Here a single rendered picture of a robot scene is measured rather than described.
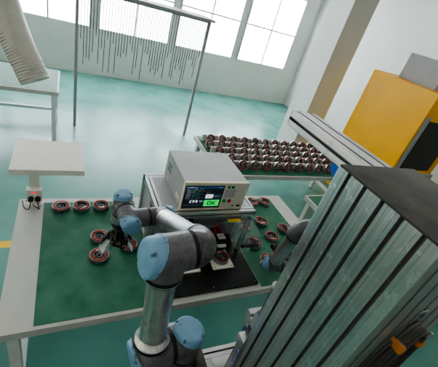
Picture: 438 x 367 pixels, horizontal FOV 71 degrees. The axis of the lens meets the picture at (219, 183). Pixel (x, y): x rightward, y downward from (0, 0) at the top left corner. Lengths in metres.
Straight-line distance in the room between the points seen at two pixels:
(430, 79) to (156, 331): 4.82
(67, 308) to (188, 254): 1.09
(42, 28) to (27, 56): 5.71
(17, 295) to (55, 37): 6.45
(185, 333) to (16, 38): 1.70
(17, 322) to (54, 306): 0.16
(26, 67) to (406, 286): 1.97
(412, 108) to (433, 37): 2.60
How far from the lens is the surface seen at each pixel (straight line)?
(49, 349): 2.60
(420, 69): 5.35
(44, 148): 2.15
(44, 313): 1.84
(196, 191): 1.82
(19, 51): 2.09
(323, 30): 5.71
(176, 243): 0.84
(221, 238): 2.07
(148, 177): 2.12
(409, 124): 4.96
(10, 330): 1.82
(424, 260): 0.60
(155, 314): 0.99
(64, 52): 7.86
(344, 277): 0.70
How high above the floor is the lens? 2.25
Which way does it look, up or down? 30 degrees down
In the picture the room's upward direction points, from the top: 18 degrees clockwise
